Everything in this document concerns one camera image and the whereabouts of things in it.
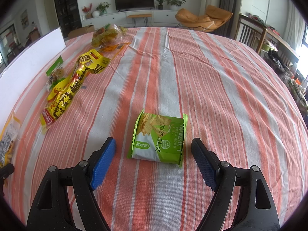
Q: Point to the orange snack bag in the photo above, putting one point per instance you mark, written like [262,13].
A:
[113,48]

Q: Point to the white tv cabinet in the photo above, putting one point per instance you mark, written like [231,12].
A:
[136,18]

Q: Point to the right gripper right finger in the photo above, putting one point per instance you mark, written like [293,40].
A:
[255,209]

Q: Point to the red flower vase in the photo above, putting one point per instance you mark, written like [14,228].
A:
[87,11]

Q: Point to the green cracker packet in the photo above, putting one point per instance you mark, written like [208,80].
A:
[158,138]

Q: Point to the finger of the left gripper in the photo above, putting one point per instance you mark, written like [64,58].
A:
[6,171]

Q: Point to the orange lounge chair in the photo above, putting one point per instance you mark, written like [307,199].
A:
[213,19]

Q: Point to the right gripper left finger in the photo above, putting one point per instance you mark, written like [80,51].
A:
[50,209]

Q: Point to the brown cardboard box on floor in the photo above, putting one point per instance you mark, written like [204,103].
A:
[81,31]

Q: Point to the clear bag mixed snacks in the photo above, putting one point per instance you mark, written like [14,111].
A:
[108,35]

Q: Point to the potted green plant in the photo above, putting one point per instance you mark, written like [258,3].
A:
[175,4]

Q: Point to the yellow chicken snack bag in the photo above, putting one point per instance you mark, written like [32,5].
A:
[60,97]

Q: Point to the striped orange tablecloth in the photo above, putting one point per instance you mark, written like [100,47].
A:
[234,101]

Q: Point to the yellow-edged egg snack bag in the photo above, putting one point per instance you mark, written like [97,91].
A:
[8,137]

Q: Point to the green-top brown snack bag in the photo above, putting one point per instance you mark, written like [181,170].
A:
[55,74]

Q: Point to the dark wooden chair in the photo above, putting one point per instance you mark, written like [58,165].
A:
[250,32]

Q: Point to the dark glass cabinet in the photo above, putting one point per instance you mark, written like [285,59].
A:
[68,16]

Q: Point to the white cardboard box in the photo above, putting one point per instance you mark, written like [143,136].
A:
[20,72]

